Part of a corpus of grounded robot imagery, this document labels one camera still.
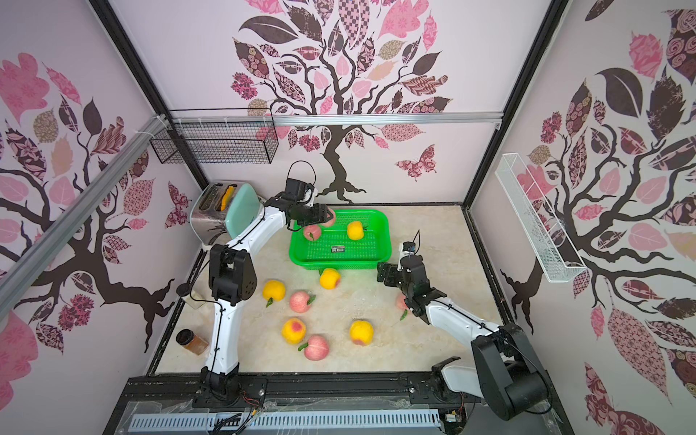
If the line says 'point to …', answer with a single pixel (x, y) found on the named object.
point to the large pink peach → (330, 223)
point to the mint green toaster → (226, 209)
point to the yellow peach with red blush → (355, 230)
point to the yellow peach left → (274, 290)
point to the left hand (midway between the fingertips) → (322, 219)
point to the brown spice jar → (189, 341)
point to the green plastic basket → (376, 246)
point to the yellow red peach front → (294, 331)
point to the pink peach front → (316, 348)
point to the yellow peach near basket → (330, 278)
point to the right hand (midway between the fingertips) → (387, 268)
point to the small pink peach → (401, 302)
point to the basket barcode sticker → (338, 249)
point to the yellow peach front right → (362, 333)
